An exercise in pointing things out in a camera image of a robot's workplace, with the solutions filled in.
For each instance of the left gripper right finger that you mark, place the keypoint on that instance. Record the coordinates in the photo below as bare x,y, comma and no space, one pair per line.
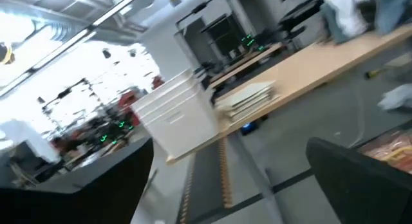
363,192

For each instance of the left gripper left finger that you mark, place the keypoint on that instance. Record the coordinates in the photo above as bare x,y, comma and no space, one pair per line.
80,201

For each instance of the orange taco mix packet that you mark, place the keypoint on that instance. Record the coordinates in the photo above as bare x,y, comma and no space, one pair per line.
392,150

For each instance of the background robot rig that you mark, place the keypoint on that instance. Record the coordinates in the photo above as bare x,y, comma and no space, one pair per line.
109,134

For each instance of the white crumpled cloth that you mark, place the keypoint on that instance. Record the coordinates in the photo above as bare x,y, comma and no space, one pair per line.
397,98

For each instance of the black mat with hazard stripes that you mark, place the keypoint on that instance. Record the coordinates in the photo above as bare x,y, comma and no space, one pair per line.
206,179

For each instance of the blue glowing device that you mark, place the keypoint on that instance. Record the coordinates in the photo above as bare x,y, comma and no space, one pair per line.
248,128

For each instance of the wooden desk with grey legs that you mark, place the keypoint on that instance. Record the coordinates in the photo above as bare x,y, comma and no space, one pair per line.
305,66

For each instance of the stack of papers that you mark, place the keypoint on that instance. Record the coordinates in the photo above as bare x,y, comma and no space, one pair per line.
248,100

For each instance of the white cloth pile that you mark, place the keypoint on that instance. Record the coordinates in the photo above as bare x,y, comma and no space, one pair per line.
346,14

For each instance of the blue denim cloth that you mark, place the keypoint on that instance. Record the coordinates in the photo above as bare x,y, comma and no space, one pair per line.
394,11

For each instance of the dark background workstation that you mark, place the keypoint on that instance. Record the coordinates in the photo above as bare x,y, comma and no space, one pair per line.
231,37

